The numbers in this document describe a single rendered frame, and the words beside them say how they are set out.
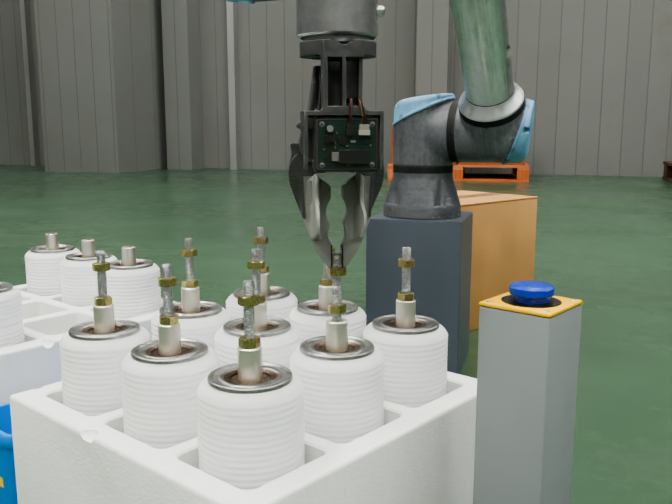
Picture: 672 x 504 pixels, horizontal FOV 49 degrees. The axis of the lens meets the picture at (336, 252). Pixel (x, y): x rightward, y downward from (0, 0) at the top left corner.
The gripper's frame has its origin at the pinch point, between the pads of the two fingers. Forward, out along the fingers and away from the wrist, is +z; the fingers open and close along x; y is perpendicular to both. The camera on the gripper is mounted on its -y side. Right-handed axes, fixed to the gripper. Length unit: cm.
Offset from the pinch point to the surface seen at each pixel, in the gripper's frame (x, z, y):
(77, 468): -26.0, 21.0, 1.6
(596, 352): 63, 35, -71
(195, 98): -73, -39, -757
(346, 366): 0.4, 10.2, 5.3
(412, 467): 7.1, 21.1, 4.8
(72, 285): -39, 14, -52
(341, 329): 0.3, 7.5, 1.9
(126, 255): -29, 8, -47
